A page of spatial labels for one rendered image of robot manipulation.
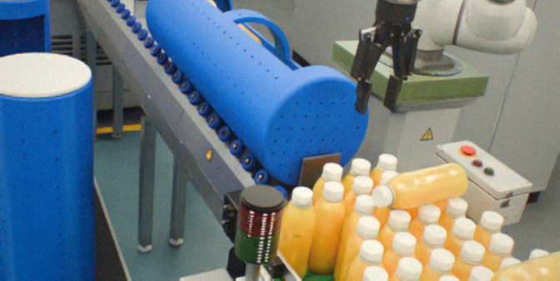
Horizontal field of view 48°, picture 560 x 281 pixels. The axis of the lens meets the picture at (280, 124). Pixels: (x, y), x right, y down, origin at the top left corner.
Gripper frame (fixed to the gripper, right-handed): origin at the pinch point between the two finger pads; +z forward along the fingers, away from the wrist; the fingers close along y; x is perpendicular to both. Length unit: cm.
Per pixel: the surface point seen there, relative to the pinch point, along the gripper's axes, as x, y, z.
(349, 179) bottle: 0.1, 2.8, 19.1
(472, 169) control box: 9.6, -22.1, 15.3
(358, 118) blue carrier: -14.7, -8.3, 13.4
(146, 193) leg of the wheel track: -115, 10, 95
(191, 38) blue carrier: -64, 15, 10
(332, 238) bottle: 9.2, 11.5, 25.6
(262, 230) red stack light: 28.7, 39.7, 3.0
